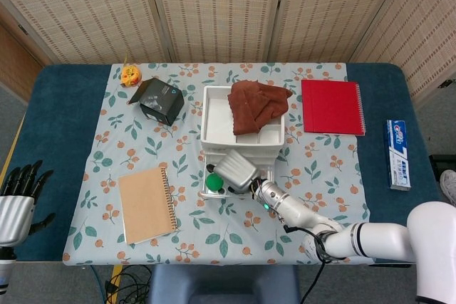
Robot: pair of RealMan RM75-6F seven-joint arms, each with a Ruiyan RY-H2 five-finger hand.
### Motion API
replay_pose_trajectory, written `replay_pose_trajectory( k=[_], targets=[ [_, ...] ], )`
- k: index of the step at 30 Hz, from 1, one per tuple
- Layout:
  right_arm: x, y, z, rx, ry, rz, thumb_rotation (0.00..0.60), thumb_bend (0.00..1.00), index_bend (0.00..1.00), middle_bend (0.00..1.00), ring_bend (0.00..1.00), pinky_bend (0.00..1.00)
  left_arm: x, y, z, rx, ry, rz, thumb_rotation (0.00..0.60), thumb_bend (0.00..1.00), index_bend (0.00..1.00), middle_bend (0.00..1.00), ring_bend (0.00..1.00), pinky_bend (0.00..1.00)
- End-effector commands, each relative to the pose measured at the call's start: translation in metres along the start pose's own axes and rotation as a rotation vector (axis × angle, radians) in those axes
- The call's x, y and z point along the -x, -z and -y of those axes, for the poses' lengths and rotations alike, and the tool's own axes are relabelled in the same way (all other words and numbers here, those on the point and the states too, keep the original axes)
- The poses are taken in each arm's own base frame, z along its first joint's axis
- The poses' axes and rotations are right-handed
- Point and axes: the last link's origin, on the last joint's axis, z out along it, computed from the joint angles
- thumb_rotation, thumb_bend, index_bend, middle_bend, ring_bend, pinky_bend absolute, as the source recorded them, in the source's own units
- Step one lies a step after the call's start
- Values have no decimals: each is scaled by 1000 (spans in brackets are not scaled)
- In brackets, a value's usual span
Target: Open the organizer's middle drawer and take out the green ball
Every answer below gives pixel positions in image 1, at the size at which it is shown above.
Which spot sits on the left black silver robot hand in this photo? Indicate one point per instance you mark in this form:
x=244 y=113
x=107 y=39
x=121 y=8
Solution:
x=14 y=218

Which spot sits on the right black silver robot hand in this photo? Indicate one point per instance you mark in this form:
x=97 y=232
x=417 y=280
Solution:
x=237 y=170

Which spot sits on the green object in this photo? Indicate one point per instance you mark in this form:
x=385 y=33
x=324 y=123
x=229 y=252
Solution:
x=213 y=181

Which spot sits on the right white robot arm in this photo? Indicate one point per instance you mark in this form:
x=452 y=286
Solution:
x=374 y=240

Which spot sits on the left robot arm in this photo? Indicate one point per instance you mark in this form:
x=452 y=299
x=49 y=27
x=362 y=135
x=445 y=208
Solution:
x=6 y=268

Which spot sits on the white drawer organizer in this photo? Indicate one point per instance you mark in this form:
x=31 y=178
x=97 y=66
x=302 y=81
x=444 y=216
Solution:
x=217 y=119

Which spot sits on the brown folded cloth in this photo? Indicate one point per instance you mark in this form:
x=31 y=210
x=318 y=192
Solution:
x=256 y=108

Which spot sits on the floral patterned tablecloth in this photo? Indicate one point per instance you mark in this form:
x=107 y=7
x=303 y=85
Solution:
x=213 y=233

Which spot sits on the tan spiral notebook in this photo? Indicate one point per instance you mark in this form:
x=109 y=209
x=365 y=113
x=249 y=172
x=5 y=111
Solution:
x=146 y=206

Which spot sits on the black product box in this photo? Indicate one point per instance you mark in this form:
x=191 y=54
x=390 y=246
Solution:
x=162 y=104

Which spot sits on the red spiral notebook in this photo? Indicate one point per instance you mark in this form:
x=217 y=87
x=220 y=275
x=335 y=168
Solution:
x=331 y=106

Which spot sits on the blue padded seat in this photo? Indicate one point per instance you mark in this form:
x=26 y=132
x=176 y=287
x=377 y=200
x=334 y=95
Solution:
x=224 y=284

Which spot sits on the yellow orange toy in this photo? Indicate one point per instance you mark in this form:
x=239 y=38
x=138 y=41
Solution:
x=130 y=75

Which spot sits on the wooden door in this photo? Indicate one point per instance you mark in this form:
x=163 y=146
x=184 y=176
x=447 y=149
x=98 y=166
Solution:
x=16 y=65

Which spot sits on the woven folding screen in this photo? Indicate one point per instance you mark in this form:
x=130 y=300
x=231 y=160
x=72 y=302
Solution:
x=221 y=12

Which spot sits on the blue white toothpaste box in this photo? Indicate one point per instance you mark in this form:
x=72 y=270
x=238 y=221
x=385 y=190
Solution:
x=398 y=154

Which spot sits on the black trouser leg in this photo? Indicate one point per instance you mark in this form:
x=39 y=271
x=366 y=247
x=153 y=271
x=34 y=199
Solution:
x=443 y=163

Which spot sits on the white shoe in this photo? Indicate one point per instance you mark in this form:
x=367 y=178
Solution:
x=449 y=188

